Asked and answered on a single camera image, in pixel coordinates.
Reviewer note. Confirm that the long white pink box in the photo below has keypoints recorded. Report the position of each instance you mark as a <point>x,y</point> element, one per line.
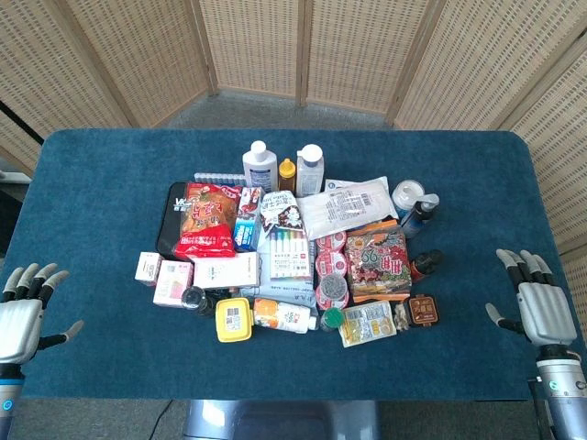
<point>224,270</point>

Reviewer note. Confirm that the blue table cloth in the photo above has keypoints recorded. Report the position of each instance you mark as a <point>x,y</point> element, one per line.
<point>114,183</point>

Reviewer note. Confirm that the red lid snack cup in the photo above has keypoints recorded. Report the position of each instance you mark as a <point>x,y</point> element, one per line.
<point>331,263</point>
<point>326,303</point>
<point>331,241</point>

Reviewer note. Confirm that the black bottle red label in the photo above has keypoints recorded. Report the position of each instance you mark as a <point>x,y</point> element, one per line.
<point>424,266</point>

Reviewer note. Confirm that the pastel highlighter pen pack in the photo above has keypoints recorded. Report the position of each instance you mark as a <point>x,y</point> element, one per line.
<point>290,254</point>

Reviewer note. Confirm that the orange juice carton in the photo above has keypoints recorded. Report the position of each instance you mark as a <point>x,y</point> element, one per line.
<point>284,316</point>

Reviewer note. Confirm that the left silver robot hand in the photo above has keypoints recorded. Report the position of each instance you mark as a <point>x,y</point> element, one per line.
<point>18,316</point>

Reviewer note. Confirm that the large white lotion bottle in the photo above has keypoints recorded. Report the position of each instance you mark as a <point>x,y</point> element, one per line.
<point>259,172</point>

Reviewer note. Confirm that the red snack bag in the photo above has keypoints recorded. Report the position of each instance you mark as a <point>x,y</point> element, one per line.
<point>206,224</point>

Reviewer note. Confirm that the brown lid nut jar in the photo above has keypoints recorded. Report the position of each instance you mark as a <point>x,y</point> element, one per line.
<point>422,312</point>

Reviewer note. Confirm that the white noodle packet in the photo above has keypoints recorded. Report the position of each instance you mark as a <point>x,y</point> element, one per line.
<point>344,211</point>

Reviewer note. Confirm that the blue toothpaste box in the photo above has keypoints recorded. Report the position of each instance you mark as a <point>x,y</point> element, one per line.
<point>247,229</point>

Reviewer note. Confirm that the grain cracker bag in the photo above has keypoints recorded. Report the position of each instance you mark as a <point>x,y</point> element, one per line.
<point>376,266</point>

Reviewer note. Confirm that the clear cup grey seeds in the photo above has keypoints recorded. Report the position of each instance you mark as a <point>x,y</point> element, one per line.
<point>334,288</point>

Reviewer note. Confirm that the small white red box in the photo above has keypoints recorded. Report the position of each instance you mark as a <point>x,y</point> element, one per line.
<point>147,268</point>

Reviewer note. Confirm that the yellow white sachet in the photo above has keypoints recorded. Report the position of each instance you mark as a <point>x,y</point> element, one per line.
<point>369,323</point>

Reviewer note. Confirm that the black pepper grinder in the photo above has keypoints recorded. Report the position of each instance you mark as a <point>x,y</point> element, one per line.
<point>195,298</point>

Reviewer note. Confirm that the white cream jar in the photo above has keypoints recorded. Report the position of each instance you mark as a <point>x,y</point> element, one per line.
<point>406,194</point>

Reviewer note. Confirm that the white ribbed blister tray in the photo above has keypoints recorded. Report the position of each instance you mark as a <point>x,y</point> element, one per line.
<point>218,179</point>

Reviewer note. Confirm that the clear bottle blue cap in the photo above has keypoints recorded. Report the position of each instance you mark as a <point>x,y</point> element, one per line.
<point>309,174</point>

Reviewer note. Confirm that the white blue flat packet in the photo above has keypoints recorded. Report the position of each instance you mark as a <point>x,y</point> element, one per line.
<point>357,184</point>

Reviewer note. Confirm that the blue pump spray bottle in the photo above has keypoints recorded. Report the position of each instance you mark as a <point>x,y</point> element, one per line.
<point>415,220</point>

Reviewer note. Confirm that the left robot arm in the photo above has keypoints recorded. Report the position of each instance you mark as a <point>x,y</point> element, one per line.
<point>8,399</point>

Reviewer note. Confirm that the green cap spice jar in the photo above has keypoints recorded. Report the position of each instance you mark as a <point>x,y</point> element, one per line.
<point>331,319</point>

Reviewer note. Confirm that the coffee milk snack bag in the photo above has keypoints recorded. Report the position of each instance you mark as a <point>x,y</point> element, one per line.
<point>282,213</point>

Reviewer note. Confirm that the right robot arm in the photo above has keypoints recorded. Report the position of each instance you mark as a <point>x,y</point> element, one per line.
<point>566,394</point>

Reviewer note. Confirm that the yellow lid green container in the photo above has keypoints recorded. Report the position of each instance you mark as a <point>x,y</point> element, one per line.
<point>234,319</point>

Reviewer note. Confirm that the yellow cap honey bottle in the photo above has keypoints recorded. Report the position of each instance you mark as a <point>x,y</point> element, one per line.
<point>286,176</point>

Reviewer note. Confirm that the pink square box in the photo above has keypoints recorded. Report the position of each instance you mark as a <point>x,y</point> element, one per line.
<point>172,282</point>

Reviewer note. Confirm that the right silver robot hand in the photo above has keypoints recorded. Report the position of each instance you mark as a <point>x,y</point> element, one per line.
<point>543,311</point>

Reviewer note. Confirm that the wicker folding screen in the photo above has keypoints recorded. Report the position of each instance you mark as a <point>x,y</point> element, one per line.
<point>137,46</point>

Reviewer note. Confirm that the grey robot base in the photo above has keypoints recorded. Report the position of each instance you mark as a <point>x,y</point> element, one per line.
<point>280,419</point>

